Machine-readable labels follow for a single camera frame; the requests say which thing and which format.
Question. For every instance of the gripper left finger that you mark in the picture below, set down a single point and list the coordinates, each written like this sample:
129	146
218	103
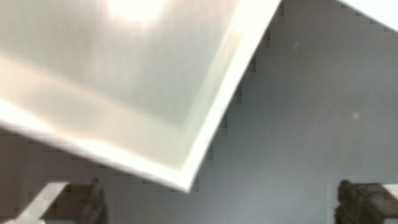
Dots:
67	204

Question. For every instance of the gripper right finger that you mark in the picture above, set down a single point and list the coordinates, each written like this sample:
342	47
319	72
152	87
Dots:
367	204

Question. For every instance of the white rear drawer tray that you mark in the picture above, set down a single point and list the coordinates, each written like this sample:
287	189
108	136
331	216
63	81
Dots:
120	72

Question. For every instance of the marker tag sheet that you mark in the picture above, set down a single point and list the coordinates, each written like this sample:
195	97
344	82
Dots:
379	9

